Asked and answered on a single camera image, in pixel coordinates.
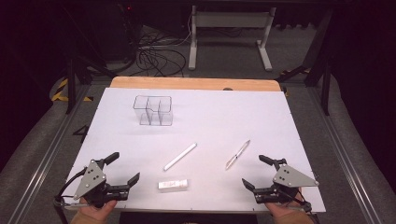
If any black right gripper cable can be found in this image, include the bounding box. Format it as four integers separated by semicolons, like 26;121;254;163
292;190;321;224

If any aluminium floor rail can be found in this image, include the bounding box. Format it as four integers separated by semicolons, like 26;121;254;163
14;85;92;224
306;87;383;224

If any clear silver pen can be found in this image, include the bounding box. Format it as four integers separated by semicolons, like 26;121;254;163
224;139;251;171

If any white table sheet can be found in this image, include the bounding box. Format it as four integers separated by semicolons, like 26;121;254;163
57;87;326;215

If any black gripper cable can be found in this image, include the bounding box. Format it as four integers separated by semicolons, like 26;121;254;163
292;190;321;224
53;167;89;224

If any yellow black hazard tape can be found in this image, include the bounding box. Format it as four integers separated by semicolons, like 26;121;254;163
50;77;94;103

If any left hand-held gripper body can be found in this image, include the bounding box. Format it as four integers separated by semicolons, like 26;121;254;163
73;159;130;209

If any black metal stand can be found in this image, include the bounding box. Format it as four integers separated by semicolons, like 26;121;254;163
275;8;333;117
60;6;119;115

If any wooden table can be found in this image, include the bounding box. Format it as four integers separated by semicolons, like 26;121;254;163
109;76;282;92

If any white metal desk frame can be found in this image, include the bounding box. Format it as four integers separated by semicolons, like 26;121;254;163
188;5;277;72

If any person's left hand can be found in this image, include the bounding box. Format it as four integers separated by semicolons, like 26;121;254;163
78;197;118;222

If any person's right hand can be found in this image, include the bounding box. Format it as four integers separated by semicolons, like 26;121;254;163
264;193;307;220

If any white rectangular eraser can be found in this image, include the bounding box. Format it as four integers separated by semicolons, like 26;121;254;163
158;178;189;190

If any bundle of black floor cables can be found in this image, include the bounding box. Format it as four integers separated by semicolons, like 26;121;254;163
124;26;189;78

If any white pen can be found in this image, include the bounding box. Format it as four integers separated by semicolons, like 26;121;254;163
163;142;198;172

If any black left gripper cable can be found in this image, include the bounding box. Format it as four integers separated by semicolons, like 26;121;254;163
53;167;89;224

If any clear plastic desk organizer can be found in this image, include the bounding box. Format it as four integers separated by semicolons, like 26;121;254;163
133;94;174;127

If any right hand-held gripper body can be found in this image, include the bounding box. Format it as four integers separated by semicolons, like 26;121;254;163
253;158;320;213

